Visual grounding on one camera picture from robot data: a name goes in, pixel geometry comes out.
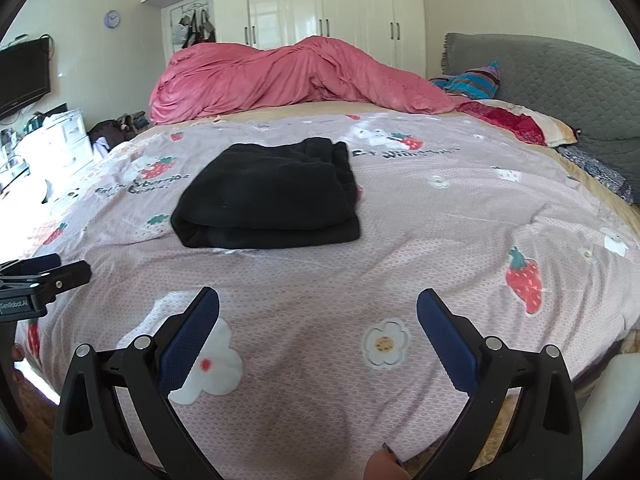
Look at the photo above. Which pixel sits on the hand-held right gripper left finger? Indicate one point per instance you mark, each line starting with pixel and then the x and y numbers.
pixel 192 335

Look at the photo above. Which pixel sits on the pile of dark clothes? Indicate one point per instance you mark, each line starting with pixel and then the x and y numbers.
pixel 107 132

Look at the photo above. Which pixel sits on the beige bed sheet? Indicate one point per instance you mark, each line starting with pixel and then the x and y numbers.
pixel 310 108

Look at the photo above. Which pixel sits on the black sweater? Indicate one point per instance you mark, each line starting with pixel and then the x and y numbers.
pixel 260 195

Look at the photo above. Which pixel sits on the black television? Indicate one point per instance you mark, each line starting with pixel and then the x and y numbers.
pixel 22 75

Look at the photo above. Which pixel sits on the white chest of drawers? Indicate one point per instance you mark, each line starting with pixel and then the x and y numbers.
pixel 65 135

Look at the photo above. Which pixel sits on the colourful striped cloth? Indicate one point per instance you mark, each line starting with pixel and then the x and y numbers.
pixel 470 82

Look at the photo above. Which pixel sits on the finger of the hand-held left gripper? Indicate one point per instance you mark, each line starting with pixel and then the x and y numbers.
pixel 70 275
pixel 35 264

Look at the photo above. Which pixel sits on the person's right hand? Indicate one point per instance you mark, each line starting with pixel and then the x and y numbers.
pixel 382 467

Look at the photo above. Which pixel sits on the lilac strawberry printed blanket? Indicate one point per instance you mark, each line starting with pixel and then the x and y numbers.
pixel 400 240

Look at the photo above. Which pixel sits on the white wardrobe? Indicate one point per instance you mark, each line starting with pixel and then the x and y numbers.
pixel 350 0

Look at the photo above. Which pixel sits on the pink duvet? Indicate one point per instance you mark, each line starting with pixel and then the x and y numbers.
pixel 280 75

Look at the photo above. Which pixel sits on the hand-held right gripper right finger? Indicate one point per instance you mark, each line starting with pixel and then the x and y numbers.
pixel 447 335

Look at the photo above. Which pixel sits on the red floral pillow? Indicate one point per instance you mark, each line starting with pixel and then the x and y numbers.
pixel 510 120

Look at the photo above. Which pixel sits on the grey quilted headboard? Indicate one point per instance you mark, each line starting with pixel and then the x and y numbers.
pixel 560 85

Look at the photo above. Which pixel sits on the round wall clock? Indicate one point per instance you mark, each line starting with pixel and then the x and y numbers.
pixel 112 19

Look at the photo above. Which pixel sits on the blue patterned pillow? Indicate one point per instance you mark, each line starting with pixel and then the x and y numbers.
pixel 595 170

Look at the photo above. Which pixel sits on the person's left hand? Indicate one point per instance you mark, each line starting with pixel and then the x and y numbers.
pixel 17 365

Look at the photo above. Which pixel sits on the hanging bags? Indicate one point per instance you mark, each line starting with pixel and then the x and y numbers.
pixel 197 30

